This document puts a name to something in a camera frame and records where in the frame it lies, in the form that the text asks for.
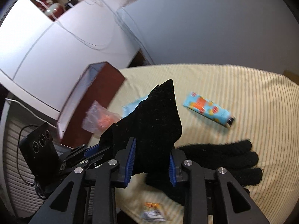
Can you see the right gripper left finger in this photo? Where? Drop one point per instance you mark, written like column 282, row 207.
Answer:
column 70, row 201

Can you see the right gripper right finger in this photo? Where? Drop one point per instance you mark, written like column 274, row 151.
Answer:
column 211, row 192

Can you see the clear bag with orange content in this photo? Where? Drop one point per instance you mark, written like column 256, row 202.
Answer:
column 98, row 119

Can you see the small orange white sachet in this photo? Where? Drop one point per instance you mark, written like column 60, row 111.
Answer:
column 153, row 212

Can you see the black knitted glove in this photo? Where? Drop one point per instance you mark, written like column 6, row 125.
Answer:
column 154, row 124
column 237, row 158

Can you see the clear packet of cotton pads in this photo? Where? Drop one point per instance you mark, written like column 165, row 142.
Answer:
column 130, row 107

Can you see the fruit print hand cream tube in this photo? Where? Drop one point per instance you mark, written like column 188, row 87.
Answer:
column 208, row 109

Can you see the dark red storage box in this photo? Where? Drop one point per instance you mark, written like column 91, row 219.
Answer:
column 99, row 82

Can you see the red ceramic jar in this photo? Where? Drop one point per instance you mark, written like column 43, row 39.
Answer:
column 50, row 9

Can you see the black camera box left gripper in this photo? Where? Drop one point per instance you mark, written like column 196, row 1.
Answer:
column 38, row 150

